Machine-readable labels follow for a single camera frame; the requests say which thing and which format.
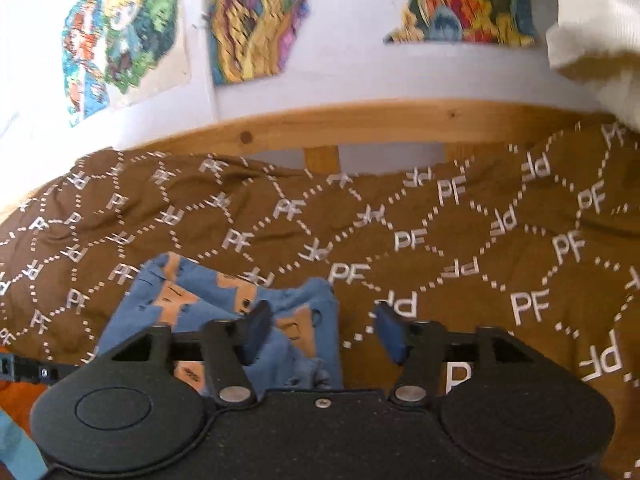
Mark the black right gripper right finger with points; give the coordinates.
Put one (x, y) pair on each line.
(394, 333)

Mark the wooden bed frame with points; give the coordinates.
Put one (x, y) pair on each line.
(465, 127)

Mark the orange blue yellow blanket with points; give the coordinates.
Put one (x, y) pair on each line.
(20, 458)

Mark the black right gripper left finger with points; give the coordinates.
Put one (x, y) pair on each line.
(251, 332)

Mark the white pillow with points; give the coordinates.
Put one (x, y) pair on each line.
(595, 43)

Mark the dark floral wall poster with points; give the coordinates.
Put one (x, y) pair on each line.
(507, 23)

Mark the brown patterned bedsheet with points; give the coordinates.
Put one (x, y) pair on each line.
(540, 239)

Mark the blue pants with orange patches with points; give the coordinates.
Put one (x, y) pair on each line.
(235, 319)

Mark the green blue wall poster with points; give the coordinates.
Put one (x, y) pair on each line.
(120, 52)

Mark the purple yellow wall poster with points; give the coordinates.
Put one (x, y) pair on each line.
(252, 39)

